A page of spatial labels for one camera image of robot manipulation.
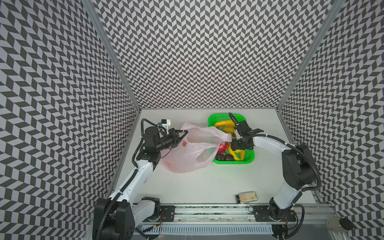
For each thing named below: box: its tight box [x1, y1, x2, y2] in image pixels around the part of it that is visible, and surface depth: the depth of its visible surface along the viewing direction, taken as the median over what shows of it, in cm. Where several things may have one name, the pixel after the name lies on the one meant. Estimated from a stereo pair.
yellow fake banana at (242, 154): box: [228, 142, 246, 161], surface depth 91 cm
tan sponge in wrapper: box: [235, 191, 258, 204], surface depth 77 cm
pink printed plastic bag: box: [159, 122, 233, 174], surface depth 74 cm
